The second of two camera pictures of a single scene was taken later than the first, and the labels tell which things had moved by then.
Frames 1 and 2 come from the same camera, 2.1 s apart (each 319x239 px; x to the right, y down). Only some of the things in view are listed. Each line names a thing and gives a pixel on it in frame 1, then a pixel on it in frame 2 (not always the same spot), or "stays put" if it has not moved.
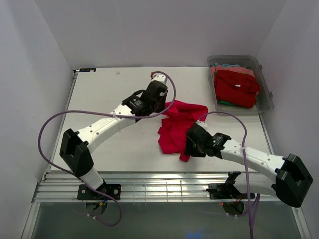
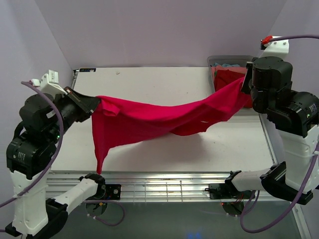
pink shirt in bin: (245, 69) stays put
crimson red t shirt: (173, 131) -> (115, 121)
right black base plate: (227, 190) stays put
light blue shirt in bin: (226, 65) stays put
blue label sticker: (87, 69) stays put
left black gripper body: (159, 106) -> (61, 101)
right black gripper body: (195, 150) -> (256, 102)
